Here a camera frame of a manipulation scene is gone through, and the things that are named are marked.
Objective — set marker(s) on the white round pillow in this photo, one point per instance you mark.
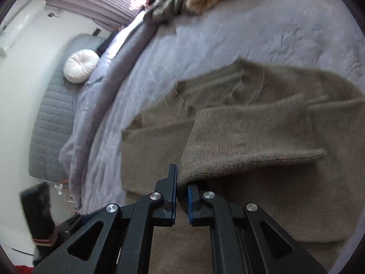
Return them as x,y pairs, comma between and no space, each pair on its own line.
81,66

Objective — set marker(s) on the lavender embossed blanket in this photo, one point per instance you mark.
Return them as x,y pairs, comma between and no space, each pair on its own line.
228,34

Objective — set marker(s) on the window blinds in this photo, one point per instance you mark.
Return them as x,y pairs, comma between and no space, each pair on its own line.
85,0

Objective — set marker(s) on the grey purple duvet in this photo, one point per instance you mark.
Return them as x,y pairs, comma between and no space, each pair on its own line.
114,71

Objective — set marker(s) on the grey quilted headboard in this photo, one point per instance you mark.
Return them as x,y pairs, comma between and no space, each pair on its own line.
51,120

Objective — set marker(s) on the black chair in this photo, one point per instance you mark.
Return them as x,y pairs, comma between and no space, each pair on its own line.
37,205

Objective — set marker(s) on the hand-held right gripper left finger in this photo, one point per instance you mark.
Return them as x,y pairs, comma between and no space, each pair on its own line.
173,189

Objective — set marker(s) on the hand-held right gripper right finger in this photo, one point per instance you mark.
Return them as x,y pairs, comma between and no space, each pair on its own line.
190,202

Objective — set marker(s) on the dark checked cloth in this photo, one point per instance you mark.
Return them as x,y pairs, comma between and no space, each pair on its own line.
165,5

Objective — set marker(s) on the brown knit sweater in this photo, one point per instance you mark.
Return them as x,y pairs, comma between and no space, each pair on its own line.
256,125

